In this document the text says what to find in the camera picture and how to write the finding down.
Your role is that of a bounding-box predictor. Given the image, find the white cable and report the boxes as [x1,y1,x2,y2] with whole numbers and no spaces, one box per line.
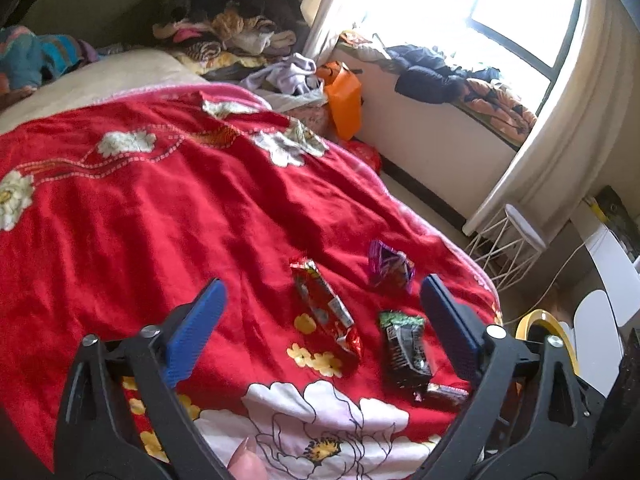
[502,237,587,326]

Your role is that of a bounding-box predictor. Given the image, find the white desk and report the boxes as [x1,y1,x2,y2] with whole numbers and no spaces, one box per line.
[570,185,640,331]

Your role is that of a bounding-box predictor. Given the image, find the white chair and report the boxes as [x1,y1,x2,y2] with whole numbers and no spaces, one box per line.
[571,290,628,397]

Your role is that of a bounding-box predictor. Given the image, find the orange bag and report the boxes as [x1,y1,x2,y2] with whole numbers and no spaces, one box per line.
[319,59,364,142]

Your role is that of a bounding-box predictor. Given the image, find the window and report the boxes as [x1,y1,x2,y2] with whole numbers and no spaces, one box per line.
[325,0,587,83]

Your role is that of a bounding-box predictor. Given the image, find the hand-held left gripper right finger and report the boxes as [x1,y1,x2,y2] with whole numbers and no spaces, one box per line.
[415,274,608,480]

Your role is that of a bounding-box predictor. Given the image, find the red snack wrapper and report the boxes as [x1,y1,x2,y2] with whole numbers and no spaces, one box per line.
[289,256,364,360]

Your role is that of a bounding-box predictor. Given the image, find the red floral blanket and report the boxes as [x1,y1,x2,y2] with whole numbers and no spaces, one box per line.
[0,82,503,480]

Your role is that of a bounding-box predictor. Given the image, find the red plastic bag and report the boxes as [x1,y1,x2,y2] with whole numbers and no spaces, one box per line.
[344,139,384,177]

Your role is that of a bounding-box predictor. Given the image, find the floral fabric bag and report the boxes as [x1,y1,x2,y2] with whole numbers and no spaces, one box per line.
[277,97,337,137]

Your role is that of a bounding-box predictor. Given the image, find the white curtain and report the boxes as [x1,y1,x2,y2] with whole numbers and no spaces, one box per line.
[462,0,640,237]
[299,0,353,63]

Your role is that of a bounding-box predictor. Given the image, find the dark brown snack wrapper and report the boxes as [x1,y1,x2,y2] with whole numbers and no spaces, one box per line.
[414,381,472,407]

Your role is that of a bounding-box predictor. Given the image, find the dark blue jacket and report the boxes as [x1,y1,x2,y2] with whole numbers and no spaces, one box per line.
[386,44,502,107]

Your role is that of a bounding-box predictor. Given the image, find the beige bed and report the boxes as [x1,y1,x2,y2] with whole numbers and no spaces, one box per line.
[0,49,213,137]

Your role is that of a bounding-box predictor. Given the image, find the blue patterned garment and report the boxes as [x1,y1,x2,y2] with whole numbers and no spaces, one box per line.
[0,24,98,93]

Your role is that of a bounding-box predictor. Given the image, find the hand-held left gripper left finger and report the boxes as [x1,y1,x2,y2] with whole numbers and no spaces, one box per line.
[52,277,236,480]

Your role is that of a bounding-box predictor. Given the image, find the green black snack wrapper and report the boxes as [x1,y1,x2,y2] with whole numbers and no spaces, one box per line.
[376,310,435,392]

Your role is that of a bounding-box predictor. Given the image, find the orange floral quilt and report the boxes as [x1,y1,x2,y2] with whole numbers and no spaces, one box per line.
[459,76,539,147]

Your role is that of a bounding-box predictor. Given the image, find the purple snack wrapper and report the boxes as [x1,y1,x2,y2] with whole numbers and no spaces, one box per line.
[367,239,417,297]

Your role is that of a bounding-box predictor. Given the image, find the lavender garment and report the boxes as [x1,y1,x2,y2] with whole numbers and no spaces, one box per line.
[239,54,327,100]

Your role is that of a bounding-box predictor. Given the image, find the white wire stool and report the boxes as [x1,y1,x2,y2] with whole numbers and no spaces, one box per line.
[466,203,549,292]

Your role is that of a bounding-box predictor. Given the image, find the pile of dark clothes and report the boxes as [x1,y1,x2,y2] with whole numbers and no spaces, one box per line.
[149,0,313,71]

